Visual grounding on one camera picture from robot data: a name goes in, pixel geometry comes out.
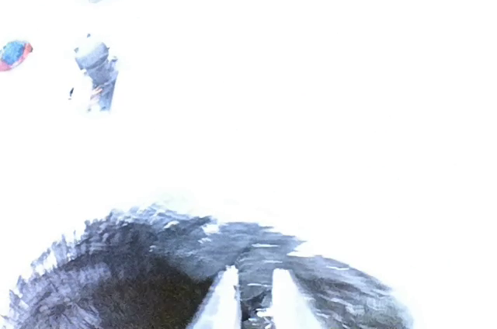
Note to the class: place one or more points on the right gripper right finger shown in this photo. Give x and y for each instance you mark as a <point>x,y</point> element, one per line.
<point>289,307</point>

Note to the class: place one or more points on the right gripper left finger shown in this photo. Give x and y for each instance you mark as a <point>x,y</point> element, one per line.
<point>221,307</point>

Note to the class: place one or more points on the black plastic trash bag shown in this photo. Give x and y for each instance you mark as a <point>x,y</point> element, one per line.
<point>156,268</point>

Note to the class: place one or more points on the blue red background object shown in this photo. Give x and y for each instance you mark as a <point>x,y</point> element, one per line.
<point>14,53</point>

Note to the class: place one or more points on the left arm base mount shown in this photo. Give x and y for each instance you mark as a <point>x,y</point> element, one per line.
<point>93,88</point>

